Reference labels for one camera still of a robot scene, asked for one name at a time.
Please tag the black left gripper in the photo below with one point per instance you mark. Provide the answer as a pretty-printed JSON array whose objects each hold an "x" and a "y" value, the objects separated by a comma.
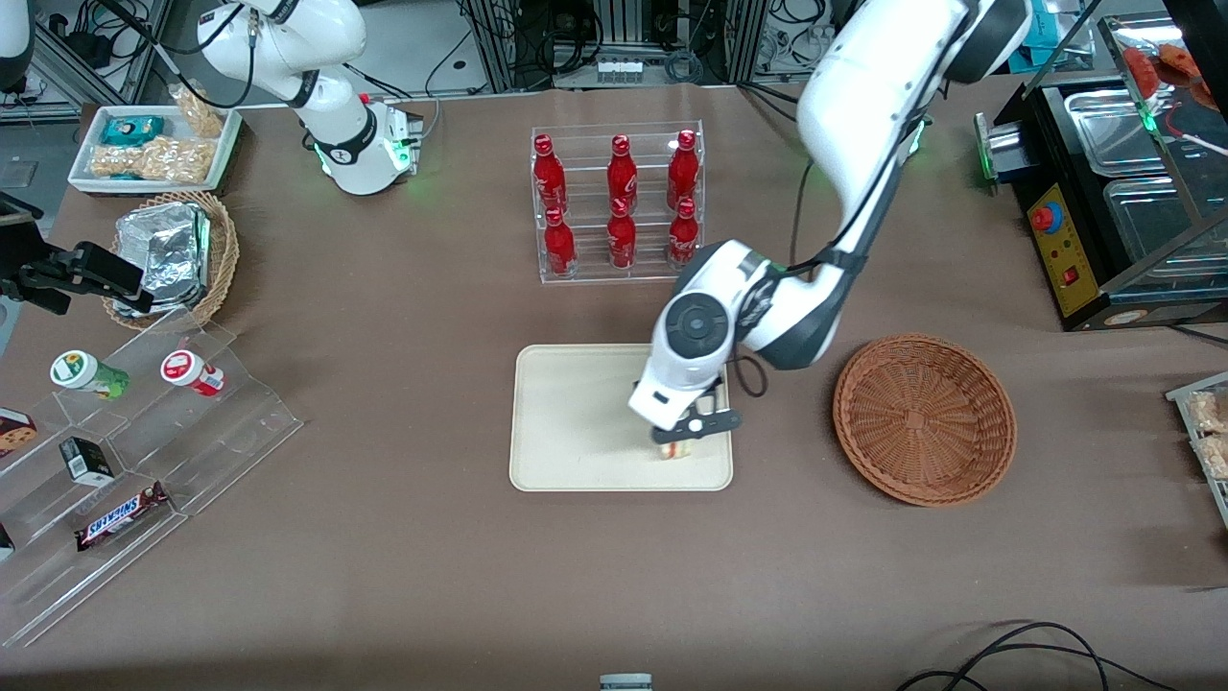
[{"x": 718, "y": 382}]

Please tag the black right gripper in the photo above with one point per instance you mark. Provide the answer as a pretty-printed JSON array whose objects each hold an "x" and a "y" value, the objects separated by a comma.
[{"x": 40, "y": 272}]

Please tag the triangle sandwich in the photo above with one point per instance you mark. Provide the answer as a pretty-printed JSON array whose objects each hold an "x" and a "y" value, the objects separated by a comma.
[{"x": 676, "y": 450}]

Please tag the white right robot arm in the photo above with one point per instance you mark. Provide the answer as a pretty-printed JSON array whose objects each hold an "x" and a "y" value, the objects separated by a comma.
[{"x": 326, "y": 38}]

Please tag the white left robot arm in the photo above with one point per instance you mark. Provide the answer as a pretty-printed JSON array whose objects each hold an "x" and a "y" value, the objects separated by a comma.
[{"x": 863, "y": 96}]

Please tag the tan wicker basket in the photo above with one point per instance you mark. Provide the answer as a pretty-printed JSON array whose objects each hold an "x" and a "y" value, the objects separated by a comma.
[{"x": 223, "y": 250}]

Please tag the beige plastic tray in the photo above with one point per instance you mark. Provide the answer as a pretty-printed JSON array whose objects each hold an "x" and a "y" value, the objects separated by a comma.
[{"x": 576, "y": 422}]

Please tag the white rectangular snack tray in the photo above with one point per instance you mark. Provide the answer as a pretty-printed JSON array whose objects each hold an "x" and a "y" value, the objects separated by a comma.
[{"x": 88, "y": 144}]

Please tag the brown round wicker basket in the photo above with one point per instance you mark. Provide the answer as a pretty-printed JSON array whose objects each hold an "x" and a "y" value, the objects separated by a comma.
[{"x": 921, "y": 422}]

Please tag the grey metal snack tray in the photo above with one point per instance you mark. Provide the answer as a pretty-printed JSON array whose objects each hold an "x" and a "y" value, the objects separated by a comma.
[{"x": 1185, "y": 395}]

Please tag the silver foil package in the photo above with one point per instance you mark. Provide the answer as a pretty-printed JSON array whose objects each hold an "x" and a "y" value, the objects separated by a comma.
[{"x": 168, "y": 245}]

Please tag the green lidded cup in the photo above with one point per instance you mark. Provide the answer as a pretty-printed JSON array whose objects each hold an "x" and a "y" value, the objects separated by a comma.
[{"x": 86, "y": 372}]

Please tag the red lidded cup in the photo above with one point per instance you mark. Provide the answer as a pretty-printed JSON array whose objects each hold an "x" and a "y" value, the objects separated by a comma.
[{"x": 190, "y": 371}]

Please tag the large clear peanut bag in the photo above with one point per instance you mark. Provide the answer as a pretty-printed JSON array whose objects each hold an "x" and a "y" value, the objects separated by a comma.
[{"x": 153, "y": 161}]

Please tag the teal snack packet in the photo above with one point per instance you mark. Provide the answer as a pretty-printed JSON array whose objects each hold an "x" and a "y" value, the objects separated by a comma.
[{"x": 132, "y": 130}]

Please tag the clear acrylic bottle rack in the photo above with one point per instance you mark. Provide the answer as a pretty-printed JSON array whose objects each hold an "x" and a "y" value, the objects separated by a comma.
[{"x": 652, "y": 274}]

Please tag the small black carton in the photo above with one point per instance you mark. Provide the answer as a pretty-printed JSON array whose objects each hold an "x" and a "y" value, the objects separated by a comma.
[{"x": 86, "y": 461}]

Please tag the cookie box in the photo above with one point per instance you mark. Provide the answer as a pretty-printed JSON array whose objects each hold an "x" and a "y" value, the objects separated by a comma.
[{"x": 14, "y": 434}]

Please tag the clear acrylic tiered display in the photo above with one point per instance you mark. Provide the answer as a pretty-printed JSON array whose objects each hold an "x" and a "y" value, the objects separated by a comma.
[{"x": 230, "y": 432}]

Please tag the red cola bottle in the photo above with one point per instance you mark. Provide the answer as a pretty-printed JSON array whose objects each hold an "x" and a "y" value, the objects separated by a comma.
[
  {"x": 683, "y": 238},
  {"x": 550, "y": 178},
  {"x": 683, "y": 171},
  {"x": 622, "y": 173},
  {"x": 622, "y": 240},
  {"x": 559, "y": 245}
]

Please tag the small clear peanut bag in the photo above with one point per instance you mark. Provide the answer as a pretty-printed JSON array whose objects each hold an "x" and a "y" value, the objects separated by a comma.
[{"x": 200, "y": 113}]

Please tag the Snickers chocolate bar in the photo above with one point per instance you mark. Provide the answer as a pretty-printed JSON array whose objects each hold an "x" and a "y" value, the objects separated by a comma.
[{"x": 123, "y": 516}]

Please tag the dark edge packet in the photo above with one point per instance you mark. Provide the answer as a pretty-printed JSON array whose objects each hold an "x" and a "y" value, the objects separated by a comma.
[{"x": 5, "y": 542}]

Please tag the white power strip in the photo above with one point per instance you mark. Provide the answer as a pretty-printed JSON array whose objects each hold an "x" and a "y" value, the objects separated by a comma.
[{"x": 622, "y": 69}]

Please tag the red emergency stop button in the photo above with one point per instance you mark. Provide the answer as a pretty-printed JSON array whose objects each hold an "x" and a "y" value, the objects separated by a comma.
[{"x": 1046, "y": 217}]

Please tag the black food warmer appliance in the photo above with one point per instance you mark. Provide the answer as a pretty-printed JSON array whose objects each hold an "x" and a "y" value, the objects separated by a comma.
[{"x": 1084, "y": 250}]

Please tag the clear wrapped rice snack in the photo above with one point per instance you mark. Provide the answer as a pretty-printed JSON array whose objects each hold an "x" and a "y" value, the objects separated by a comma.
[
  {"x": 1214, "y": 457},
  {"x": 1209, "y": 411}
]

